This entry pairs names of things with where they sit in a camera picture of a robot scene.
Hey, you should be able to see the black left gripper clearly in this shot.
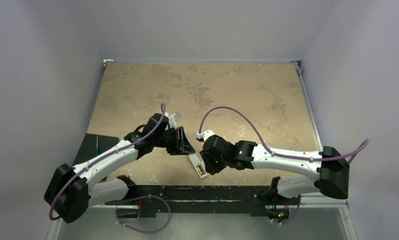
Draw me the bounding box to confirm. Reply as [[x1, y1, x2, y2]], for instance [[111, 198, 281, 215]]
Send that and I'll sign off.
[[153, 126, 194, 155]]

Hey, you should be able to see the white remote control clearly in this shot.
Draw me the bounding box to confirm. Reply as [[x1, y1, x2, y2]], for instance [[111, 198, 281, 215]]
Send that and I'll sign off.
[[188, 153, 208, 179]]

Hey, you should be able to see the gold green AAA battery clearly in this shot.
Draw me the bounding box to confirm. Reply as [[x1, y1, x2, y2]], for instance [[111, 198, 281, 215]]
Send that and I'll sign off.
[[199, 167, 205, 175]]

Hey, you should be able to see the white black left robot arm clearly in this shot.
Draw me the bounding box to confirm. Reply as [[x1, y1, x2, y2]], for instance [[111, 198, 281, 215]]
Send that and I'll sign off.
[[44, 112, 196, 223]]

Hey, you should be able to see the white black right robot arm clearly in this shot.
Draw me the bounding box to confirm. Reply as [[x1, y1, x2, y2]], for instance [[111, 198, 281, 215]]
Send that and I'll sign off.
[[197, 133, 350, 204]]

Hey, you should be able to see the black mat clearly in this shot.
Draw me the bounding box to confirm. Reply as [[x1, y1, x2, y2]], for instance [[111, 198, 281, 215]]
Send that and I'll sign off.
[[72, 133, 120, 166]]

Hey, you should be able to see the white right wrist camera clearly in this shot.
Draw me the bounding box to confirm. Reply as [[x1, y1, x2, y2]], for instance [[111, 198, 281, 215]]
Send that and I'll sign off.
[[195, 130, 215, 143]]

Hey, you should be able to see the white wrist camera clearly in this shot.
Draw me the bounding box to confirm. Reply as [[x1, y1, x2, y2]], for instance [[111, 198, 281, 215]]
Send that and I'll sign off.
[[195, 130, 215, 143], [164, 112, 182, 129]]

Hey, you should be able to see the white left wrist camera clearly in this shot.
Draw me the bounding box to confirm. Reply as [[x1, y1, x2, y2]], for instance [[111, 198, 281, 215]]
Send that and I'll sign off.
[[164, 112, 182, 129]]

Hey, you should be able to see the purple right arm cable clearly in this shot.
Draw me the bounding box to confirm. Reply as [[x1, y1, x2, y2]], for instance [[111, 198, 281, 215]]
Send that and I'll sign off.
[[198, 105, 370, 164]]

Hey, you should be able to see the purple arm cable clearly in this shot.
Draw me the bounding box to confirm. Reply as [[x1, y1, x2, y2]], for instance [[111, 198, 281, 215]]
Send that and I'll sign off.
[[48, 102, 167, 222], [198, 105, 370, 164]]

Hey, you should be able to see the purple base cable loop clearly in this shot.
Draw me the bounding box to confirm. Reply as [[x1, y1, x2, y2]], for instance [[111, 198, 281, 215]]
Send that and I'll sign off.
[[114, 194, 172, 235]]

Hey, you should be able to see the green handled screwdriver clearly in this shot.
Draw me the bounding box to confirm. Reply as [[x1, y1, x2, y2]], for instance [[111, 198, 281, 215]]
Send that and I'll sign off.
[[94, 135, 101, 156]]

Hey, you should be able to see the aluminium frame rail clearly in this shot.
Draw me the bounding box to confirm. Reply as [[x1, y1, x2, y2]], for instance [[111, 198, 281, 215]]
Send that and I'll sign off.
[[291, 61, 358, 240]]

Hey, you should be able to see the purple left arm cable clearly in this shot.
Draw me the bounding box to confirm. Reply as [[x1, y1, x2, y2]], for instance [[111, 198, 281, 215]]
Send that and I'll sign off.
[[48, 102, 167, 222]]

